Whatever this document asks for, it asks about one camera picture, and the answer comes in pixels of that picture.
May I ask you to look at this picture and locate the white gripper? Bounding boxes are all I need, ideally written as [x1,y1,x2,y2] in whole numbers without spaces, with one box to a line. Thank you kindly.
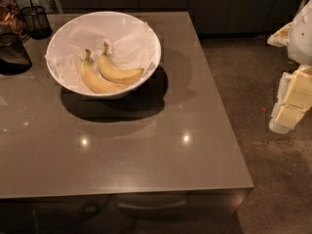
[267,0,312,135]

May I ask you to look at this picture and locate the yellow banana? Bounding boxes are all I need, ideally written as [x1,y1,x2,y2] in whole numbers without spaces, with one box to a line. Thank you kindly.
[97,44,144,84]
[79,50,126,94]

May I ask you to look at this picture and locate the white round bowl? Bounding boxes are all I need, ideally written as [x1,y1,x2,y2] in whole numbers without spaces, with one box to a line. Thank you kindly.
[44,11,163,100]

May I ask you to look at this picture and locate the white paper liner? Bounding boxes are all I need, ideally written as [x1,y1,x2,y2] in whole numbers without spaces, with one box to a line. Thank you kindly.
[45,20,158,94]

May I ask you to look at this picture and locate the black mesh pen cup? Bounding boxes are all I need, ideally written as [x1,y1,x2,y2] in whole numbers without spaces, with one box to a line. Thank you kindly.
[20,0,52,40]

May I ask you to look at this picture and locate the dark glass container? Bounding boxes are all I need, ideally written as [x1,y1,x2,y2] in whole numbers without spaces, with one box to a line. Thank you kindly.
[0,32,32,75]

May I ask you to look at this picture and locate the jar with brown snacks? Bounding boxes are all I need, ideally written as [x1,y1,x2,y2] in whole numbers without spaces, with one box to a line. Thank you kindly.
[0,0,29,42]

